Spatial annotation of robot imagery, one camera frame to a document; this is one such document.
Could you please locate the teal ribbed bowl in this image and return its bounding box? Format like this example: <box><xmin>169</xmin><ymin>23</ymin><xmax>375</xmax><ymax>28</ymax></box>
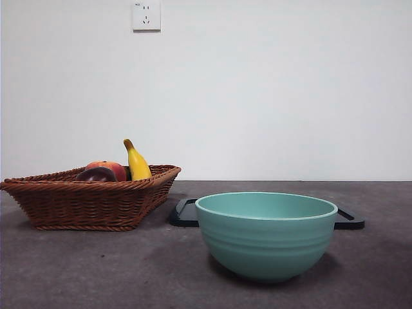
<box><xmin>194</xmin><ymin>191</ymin><xmax>339</xmax><ymax>284</ymax></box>

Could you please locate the dark purple plum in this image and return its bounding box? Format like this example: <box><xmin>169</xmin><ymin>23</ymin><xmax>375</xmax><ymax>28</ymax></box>
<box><xmin>75</xmin><ymin>167</ymin><xmax>118</xmax><ymax>182</ymax></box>

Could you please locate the black rectangular tray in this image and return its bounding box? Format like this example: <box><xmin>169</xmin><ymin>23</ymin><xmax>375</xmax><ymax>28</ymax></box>
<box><xmin>167</xmin><ymin>198</ymin><xmax>366</xmax><ymax>230</ymax></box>

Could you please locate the yellow banana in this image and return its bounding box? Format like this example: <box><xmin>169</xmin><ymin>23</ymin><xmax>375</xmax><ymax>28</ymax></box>
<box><xmin>123</xmin><ymin>138</ymin><xmax>153</xmax><ymax>182</ymax></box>

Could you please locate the red orange peach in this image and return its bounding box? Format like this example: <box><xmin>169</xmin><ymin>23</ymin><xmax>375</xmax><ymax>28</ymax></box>
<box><xmin>84</xmin><ymin>160</ymin><xmax>128</xmax><ymax>182</ymax></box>

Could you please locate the brown wicker basket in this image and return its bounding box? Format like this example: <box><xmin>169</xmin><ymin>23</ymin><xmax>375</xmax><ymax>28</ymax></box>
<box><xmin>0</xmin><ymin>164</ymin><xmax>182</xmax><ymax>232</ymax></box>

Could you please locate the white wall socket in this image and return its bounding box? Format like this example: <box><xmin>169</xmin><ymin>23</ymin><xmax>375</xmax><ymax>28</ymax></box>
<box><xmin>132</xmin><ymin>0</ymin><xmax>162</xmax><ymax>33</ymax></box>

